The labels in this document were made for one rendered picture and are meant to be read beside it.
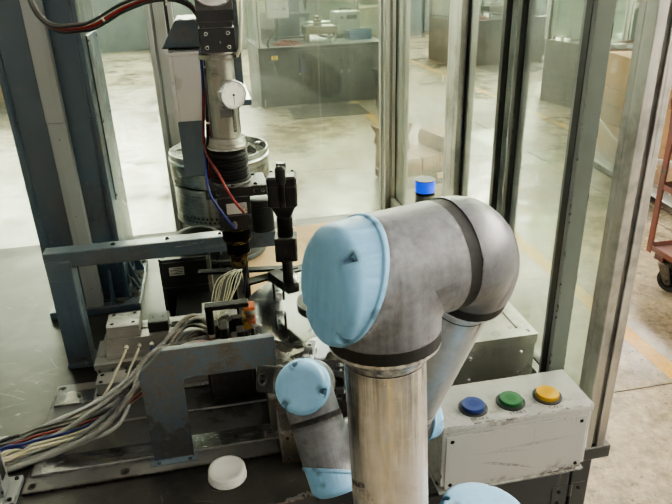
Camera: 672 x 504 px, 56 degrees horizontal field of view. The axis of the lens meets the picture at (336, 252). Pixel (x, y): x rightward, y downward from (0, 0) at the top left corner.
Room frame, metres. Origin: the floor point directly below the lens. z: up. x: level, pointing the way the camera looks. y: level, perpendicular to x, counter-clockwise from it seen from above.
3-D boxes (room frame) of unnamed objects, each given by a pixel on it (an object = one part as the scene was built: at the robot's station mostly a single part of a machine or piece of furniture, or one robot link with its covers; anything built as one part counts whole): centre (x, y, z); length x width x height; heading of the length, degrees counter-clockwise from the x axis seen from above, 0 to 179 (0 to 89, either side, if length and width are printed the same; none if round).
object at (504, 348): (1.18, -0.31, 0.82); 0.18 x 0.18 x 0.15; 11
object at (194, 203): (1.90, 0.35, 0.93); 0.31 x 0.31 x 0.36
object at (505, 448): (0.91, -0.30, 0.82); 0.28 x 0.11 x 0.15; 101
